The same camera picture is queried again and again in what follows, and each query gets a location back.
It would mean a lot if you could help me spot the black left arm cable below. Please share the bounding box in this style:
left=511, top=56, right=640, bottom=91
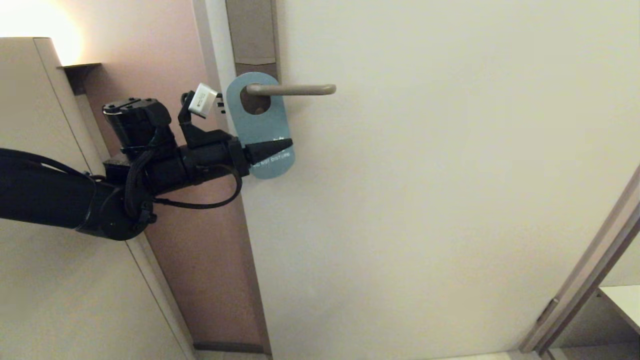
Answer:
left=125, top=130, right=244, bottom=210

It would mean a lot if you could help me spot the blue and white door hanger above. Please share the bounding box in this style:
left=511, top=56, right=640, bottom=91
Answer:
left=226, top=72, right=296, bottom=180

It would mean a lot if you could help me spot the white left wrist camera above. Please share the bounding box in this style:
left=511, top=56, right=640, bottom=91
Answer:
left=188, top=83, right=219, bottom=119

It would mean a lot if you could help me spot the small metal frame hinge plate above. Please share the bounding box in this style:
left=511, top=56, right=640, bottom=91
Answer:
left=537, top=298, right=560, bottom=325

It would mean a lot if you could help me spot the beige metal door handle lever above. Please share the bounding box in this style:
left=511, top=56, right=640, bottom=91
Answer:
left=245, top=83, right=337, bottom=97

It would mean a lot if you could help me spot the white room door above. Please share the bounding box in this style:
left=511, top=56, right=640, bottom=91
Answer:
left=204, top=0, right=640, bottom=360

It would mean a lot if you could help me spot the bronze door lock plate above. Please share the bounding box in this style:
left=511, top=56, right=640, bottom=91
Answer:
left=224, top=0, right=280, bottom=113

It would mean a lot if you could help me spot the beige cabinet panel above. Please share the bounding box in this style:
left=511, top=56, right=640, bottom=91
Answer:
left=0, top=37, right=196, bottom=360

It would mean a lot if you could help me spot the dark wall lamp fixture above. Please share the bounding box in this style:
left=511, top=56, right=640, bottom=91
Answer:
left=58, top=63, right=102, bottom=96

